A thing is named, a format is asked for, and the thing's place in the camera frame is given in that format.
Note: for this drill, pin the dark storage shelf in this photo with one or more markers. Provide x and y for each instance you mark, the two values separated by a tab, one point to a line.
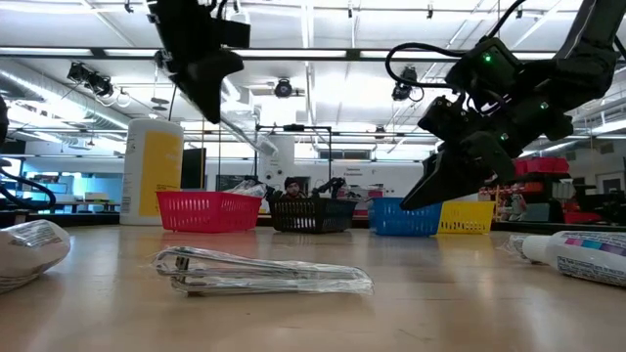
548	203

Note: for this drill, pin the black plastic basket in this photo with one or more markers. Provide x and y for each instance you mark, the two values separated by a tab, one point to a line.
313	215

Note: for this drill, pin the crinkled clear plastic packet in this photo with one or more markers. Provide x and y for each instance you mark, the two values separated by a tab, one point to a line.
249	188

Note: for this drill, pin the person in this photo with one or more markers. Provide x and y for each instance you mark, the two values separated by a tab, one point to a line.
292	188

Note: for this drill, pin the white tube coloured stripe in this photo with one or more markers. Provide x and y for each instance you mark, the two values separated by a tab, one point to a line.
587	256

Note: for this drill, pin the yellow plastic basket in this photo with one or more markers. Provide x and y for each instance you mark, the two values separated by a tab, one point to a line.
467	217

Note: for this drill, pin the black background robot arm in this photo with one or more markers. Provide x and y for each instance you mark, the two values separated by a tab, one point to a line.
330	186

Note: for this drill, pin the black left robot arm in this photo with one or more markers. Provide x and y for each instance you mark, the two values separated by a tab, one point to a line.
3	122

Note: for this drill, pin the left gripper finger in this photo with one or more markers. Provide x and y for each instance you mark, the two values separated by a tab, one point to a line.
210	83

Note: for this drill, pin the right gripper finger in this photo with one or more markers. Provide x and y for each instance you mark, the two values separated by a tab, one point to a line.
430	163
455	178

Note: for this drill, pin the black ceiling camera on duct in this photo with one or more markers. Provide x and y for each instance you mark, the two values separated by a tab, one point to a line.
90	79

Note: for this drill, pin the round black ceiling camera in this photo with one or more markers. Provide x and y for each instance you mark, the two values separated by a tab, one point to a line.
283	89

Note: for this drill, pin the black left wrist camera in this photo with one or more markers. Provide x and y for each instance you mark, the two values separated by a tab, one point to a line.
235	31

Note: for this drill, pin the nail clipper in clear bag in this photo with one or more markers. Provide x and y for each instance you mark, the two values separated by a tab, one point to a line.
264	276

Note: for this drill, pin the red plastic basket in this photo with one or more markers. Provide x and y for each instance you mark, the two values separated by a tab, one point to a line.
205	211

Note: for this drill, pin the blue plastic basket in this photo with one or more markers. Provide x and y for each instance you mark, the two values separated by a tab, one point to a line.
415	222

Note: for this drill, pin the black overhead frame beam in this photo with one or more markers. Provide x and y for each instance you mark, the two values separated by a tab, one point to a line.
318	54

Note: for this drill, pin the white tube with barcode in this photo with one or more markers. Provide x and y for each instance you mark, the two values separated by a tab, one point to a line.
29	254

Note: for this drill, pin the white background workbench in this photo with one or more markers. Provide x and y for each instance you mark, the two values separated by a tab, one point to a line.
88	203

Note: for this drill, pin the white bottle yellow label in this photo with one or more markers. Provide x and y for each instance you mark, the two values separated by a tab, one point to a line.
151	171

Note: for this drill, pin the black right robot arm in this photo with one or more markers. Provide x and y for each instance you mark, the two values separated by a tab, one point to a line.
592	54

